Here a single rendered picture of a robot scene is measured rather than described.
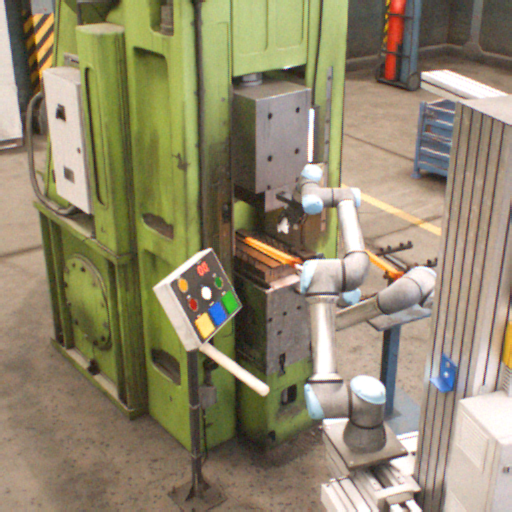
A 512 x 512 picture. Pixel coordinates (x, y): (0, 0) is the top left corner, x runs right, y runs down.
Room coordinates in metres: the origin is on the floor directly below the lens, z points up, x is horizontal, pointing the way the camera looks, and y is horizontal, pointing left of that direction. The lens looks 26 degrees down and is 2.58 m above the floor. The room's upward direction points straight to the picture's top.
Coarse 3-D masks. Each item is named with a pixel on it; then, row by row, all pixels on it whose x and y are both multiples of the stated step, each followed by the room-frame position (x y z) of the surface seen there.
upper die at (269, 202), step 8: (296, 184) 3.19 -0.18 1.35; (240, 192) 3.22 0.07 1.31; (248, 192) 3.17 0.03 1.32; (264, 192) 3.09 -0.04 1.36; (272, 192) 3.11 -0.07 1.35; (288, 192) 3.16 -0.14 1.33; (248, 200) 3.17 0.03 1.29; (256, 200) 3.13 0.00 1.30; (264, 200) 3.09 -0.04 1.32; (272, 200) 3.11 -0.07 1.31; (264, 208) 3.09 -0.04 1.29; (272, 208) 3.11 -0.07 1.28
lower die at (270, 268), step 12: (240, 240) 3.38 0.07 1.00; (264, 240) 3.39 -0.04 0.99; (252, 252) 3.26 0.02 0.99; (264, 252) 3.24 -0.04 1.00; (288, 252) 3.26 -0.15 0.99; (240, 264) 3.22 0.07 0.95; (252, 264) 3.16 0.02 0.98; (264, 264) 3.16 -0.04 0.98; (276, 264) 3.14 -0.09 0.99; (288, 264) 3.17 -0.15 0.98; (264, 276) 3.09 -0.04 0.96; (276, 276) 3.13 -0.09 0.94
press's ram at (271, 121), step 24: (240, 96) 3.13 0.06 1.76; (264, 96) 3.11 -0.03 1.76; (288, 96) 3.16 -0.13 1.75; (240, 120) 3.13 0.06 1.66; (264, 120) 3.08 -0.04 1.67; (288, 120) 3.16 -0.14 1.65; (240, 144) 3.13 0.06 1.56; (264, 144) 3.08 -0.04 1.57; (288, 144) 3.16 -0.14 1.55; (240, 168) 3.13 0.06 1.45; (264, 168) 3.08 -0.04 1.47; (288, 168) 3.16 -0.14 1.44
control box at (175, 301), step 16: (208, 256) 2.83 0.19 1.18; (176, 272) 2.69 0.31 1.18; (192, 272) 2.71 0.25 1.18; (208, 272) 2.77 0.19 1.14; (160, 288) 2.59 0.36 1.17; (176, 288) 2.59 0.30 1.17; (192, 288) 2.65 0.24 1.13; (208, 288) 2.72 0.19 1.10; (224, 288) 2.79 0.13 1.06; (176, 304) 2.56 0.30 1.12; (208, 304) 2.67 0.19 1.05; (240, 304) 2.81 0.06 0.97; (176, 320) 2.56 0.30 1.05; (192, 320) 2.55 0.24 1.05; (224, 320) 2.69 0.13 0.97; (192, 336) 2.53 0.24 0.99; (208, 336) 2.57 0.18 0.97
